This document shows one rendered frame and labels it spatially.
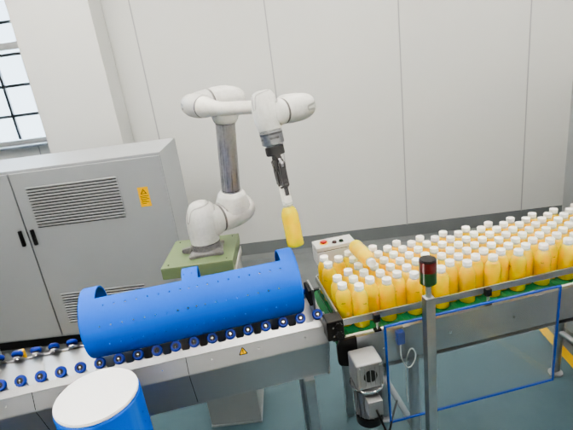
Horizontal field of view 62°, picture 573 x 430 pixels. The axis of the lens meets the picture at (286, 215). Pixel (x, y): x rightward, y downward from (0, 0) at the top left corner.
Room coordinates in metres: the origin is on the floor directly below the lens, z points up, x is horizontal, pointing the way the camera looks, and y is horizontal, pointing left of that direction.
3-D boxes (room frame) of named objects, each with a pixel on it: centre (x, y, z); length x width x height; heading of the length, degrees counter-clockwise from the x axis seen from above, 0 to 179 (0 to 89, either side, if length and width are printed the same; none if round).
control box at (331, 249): (2.16, -0.21, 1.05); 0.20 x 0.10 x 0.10; 99
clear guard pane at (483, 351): (1.67, -0.72, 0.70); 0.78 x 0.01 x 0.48; 99
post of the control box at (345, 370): (2.16, -0.21, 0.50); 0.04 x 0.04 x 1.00; 9
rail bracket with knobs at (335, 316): (1.65, -0.13, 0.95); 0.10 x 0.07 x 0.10; 9
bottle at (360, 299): (1.72, -0.26, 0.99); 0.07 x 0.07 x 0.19
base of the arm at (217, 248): (2.34, 0.47, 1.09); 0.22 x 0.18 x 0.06; 94
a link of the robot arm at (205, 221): (2.35, 0.44, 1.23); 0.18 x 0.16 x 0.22; 127
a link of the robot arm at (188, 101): (2.31, 0.35, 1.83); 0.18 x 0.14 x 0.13; 37
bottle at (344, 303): (1.75, -0.19, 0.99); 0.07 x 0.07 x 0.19
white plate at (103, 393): (1.32, 0.72, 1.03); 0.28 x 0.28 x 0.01
